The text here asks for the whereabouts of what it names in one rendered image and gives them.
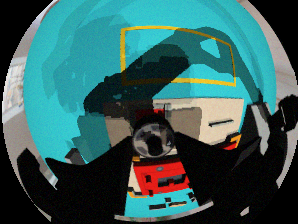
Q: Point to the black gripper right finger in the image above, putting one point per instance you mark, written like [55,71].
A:
[207,167]

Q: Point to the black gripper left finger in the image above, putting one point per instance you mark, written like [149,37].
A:
[106,178]

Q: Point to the grey wheel with dark holes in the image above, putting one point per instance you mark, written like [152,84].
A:
[152,126]

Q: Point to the yellow rectangular outline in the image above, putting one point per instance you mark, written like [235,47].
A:
[170,79]

